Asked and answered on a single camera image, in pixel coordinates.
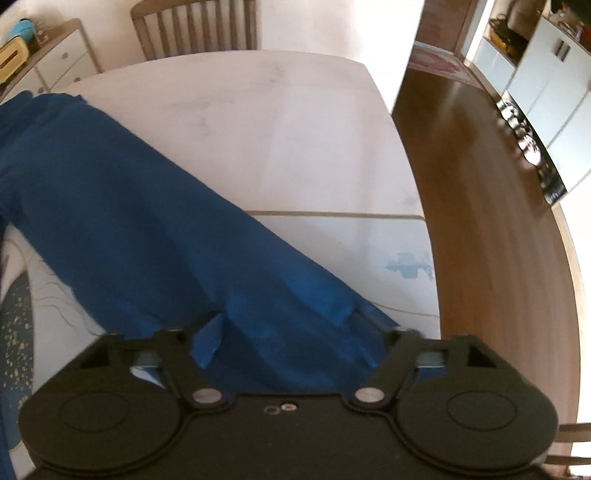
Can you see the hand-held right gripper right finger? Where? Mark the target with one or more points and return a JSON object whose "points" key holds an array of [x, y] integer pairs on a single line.
{"points": [[396, 355]]}

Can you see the row of shoes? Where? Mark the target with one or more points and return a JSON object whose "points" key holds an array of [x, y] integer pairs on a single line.
{"points": [[526, 138]]}

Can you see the brown bag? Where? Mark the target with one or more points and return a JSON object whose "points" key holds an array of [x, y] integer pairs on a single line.
{"points": [[505, 37]]}

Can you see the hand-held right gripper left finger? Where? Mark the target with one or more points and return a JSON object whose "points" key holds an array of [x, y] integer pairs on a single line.
{"points": [[207, 339]]}

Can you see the white drawer cabinet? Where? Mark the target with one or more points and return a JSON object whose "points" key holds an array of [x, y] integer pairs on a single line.
{"points": [[69, 55]]}

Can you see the light blue container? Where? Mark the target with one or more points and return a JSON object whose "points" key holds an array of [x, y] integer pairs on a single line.
{"points": [[25, 28]]}

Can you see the red patterned rug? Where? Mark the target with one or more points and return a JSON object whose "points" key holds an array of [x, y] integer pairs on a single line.
{"points": [[438, 62]]}

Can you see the blue shirt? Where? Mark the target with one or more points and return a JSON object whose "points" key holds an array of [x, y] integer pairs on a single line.
{"points": [[138, 221]]}

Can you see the wooden door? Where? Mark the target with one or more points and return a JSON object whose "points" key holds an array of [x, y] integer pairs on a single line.
{"points": [[438, 18]]}

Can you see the yellow tissue box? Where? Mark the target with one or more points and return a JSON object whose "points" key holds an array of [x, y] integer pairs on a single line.
{"points": [[13, 57]]}

